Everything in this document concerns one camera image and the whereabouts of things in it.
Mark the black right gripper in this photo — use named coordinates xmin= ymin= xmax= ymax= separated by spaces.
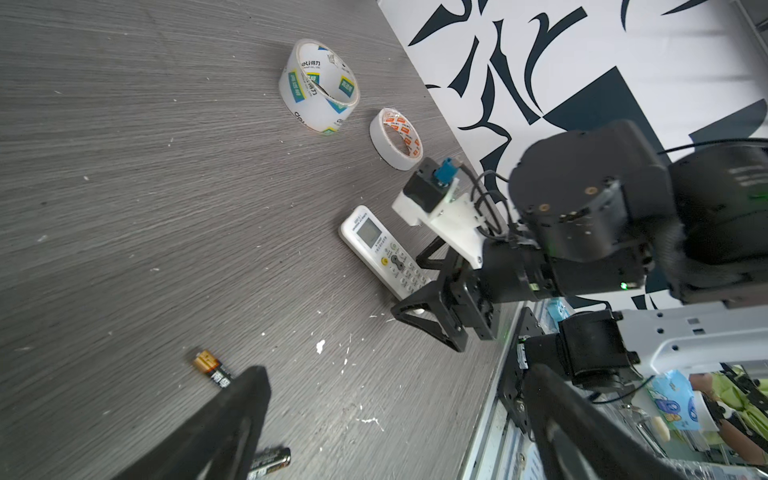
xmin=391 ymin=237 xmax=555 ymax=353

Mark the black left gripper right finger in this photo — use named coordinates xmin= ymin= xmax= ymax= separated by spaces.
xmin=523 ymin=364 xmax=682 ymax=479

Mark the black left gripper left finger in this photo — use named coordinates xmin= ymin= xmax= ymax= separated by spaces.
xmin=116 ymin=366 xmax=271 ymax=479

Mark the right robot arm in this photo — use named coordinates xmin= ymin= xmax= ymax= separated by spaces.
xmin=392 ymin=120 xmax=767 ymax=411

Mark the small white orange tape roll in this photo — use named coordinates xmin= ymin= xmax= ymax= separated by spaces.
xmin=369 ymin=107 xmax=424 ymax=171

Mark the large clear printed tape roll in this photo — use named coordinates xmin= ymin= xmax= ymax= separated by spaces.
xmin=278 ymin=39 xmax=361 ymax=135

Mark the gold black AA battery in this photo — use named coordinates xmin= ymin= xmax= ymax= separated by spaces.
xmin=193 ymin=350 xmax=233 ymax=389

